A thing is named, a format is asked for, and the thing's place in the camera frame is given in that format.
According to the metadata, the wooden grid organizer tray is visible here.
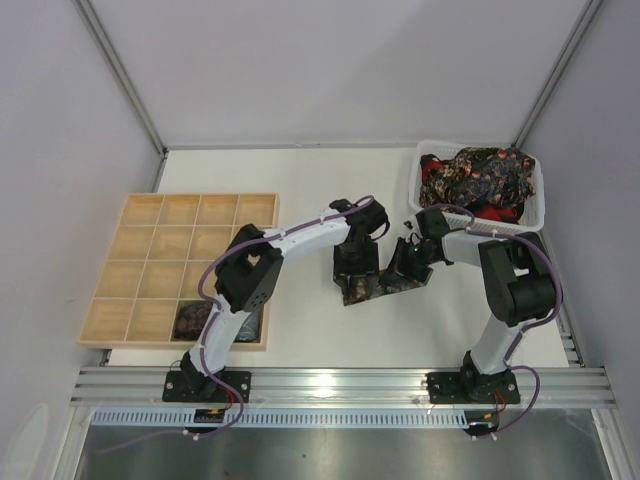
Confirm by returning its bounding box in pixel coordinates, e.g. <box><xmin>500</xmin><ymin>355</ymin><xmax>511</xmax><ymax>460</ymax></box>
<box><xmin>78</xmin><ymin>193</ymin><xmax>279</xmax><ymax>349</ymax></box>

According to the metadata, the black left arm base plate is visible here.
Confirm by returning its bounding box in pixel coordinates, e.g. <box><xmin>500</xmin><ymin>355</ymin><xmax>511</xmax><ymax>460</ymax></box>
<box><xmin>162</xmin><ymin>370</ymin><xmax>252</xmax><ymax>403</ymax></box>

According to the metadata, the slotted grey cable duct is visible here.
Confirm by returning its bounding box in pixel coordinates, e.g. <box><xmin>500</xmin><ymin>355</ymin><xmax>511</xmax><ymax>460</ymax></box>
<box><xmin>91</xmin><ymin>407</ymin><xmax>469</xmax><ymax>429</ymax></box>

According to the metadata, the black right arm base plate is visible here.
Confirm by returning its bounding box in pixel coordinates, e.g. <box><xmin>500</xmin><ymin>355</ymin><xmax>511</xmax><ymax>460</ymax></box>
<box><xmin>426</xmin><ymin>370</ymin><xmax>521</xmax><ymax>405</ymax></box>

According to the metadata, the pile of dark floral ties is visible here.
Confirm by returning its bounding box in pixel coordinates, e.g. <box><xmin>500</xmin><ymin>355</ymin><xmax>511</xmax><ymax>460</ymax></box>
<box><xmin>419</xmin><ymin>147</ymin><xmax>536</xmax><ymax>224</ymax></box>

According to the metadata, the rolled dark floral tie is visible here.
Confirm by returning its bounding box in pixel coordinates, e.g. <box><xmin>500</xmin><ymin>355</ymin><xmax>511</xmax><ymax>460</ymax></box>
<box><xmin>172</xmin><ymin>300</ymin><xmax>212</xmax><ymax>341</ymax></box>

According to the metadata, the aluminium frame rail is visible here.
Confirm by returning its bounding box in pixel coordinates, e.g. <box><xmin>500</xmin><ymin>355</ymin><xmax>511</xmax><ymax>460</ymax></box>
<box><xmin>70</xmin><ymin>366</ymin><xmax>616</xmax><ymax>409</ymax></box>

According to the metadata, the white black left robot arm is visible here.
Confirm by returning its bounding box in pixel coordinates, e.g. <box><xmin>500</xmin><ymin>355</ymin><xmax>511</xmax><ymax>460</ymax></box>
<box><xmin>180</xmin><ymin>195</ymin><xmax>389</xmax><ymax>390</ymax></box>

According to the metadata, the white plastic basket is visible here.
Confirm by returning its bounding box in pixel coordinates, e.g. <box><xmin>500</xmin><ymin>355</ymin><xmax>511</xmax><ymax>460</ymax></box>
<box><xmin>408</xmin><ymin>140</ymin><xmax>545</xmax><ymax>234</ymax></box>

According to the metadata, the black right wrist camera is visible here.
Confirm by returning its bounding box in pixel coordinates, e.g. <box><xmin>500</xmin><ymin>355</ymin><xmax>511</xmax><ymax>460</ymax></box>
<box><xmin>415</xmin><ymin>209</ymin><xmax>450</xmax><ymax>240</ymax></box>

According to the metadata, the rolled grey leaf-pattern tie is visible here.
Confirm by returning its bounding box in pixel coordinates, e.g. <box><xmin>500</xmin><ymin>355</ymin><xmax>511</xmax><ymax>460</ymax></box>
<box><xmin>236</xmin><ymin>310</ymin><xmax>262</xmax><ymax>343</ymax></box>

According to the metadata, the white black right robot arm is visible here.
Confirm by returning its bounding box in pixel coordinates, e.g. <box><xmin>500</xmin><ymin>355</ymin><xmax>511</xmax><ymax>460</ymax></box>
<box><xmin>382</xmin><ymin>230</ymin><xmax>563</xmax><ymax>390</ymax></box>

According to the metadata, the orange grey patterned tie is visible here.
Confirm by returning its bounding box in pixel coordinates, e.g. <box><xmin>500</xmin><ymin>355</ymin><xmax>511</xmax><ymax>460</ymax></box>
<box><xmin>342</xmin><ymin>276</ymin><xmax>428</xmax><ymax>306</ymax></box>

